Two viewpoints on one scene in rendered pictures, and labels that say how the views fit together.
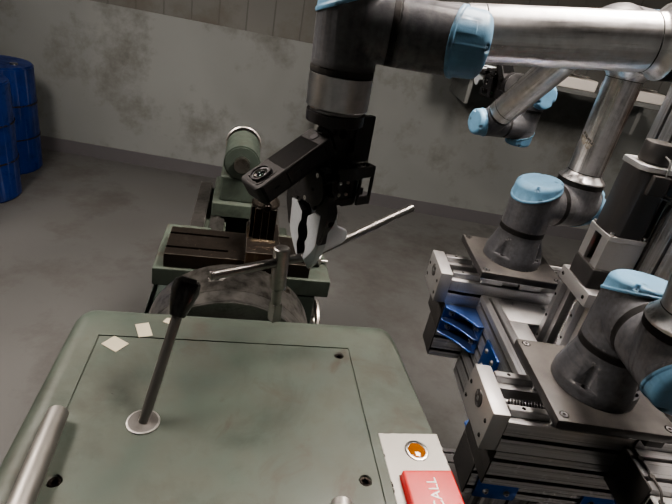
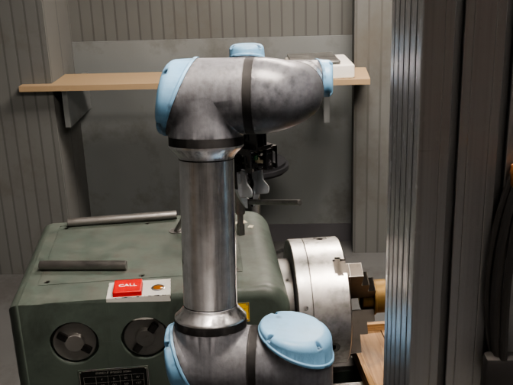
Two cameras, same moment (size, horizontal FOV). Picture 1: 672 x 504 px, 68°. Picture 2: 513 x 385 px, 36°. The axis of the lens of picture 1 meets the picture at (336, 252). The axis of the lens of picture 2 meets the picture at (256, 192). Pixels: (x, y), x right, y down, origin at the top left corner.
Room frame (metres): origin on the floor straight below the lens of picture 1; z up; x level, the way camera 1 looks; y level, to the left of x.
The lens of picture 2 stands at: (0.88, -1.61, 2.01)
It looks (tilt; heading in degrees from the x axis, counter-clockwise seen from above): 20 degrees down; 99
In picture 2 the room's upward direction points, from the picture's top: 2 degrees counter-clockwise
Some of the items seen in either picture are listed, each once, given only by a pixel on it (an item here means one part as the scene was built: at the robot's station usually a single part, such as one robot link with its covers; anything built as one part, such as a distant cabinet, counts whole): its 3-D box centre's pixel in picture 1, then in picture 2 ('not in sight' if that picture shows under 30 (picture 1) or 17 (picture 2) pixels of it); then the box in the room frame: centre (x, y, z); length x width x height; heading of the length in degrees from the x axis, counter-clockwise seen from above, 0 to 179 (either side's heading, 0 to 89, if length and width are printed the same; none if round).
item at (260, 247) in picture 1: (261, 244); not in sight; (1.36, 0.23, 1.00); 0.20 x 0.10 x 0.05; 13
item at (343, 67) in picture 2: not in sight; (318, 65); (0.58, 2.68, 1.20); 0.37 x 0.35 x 0.09; 5
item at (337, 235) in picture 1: (328, 239); (246, 191); (0.60, 0.01, 1.42); 0.06 x 0.03 x 0.09; 132
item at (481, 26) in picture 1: (435, 37); not in sight; (0.64, -0.06, 1.69); 0.11 x 0.11 x 0.08; 2
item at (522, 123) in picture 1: (518, 126); not in sight; (1.55, -0.46, 1.46); 0.11 x 0.08 x 0.11; 116
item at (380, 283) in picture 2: not in sight; (378, 296); (0.90, 0.20, 1.08); 0.09 x 0.09 x 0.09; 13
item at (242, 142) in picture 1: (241, 170); not in sight; (1.92, 0.44, 1.01); 0.30 x 0.20 x 0.29; 13
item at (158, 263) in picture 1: (244, 259); not in sight; (1.42, 0.29, 0.89); 0.53 x 0.30 x 0.06; 103
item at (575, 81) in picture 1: (564, 78); not in sight; (4.17, -1.45, 1.44); 0.39 x 0.37 x 0.10; 95
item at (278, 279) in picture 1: (277, 284); (240, 211); (0.58, 0.07, 1.35); 0.02 x 0.02 x 0.12
